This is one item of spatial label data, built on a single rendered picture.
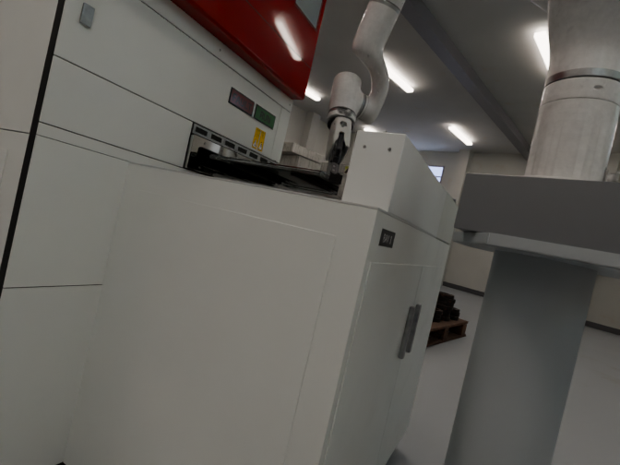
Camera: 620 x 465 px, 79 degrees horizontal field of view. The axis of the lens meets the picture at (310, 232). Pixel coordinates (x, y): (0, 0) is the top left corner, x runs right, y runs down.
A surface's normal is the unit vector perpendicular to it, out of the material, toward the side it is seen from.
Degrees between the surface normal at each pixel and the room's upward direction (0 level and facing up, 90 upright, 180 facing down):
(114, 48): 90
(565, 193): 90
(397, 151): 90
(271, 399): 90
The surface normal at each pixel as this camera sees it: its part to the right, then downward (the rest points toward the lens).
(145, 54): 0.86, 0.21
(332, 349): -0.45, -0.09
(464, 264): -0.66, -0.15
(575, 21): -0.80, 0.39
